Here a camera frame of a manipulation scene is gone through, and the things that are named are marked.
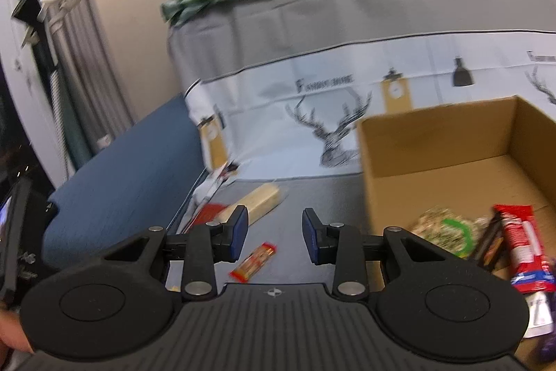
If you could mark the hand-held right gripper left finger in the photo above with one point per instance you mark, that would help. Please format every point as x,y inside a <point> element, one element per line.
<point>241,232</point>

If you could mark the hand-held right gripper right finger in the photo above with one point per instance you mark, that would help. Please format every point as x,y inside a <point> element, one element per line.
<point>309,236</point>

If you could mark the small red orange snack packet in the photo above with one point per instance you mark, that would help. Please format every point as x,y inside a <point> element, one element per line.
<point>254,262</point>

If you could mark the brown cardboard box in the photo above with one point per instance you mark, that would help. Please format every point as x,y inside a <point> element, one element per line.
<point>434,145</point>

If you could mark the red striped snack packet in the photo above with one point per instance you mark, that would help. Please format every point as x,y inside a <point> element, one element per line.
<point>525,249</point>

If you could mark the person's left hand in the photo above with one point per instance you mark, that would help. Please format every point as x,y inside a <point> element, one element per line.
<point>13,327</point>

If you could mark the red paper packet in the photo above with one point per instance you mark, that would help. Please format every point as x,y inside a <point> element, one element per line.
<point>210,211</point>

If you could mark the beige wafer snack packet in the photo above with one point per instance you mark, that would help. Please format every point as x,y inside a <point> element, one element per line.
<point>260,199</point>

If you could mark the blue cushion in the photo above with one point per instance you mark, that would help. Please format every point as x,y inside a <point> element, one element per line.
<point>130,171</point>

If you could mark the grey striped curtain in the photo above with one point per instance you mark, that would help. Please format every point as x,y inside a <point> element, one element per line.
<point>82,71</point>

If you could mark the deer printed bed sheet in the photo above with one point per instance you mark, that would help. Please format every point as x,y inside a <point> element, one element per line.
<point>304,62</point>

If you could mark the dark brown snack packet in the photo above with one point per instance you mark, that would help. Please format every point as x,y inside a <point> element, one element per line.
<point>488,240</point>

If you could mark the black clamp device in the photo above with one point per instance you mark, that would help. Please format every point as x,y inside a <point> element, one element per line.
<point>27,12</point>

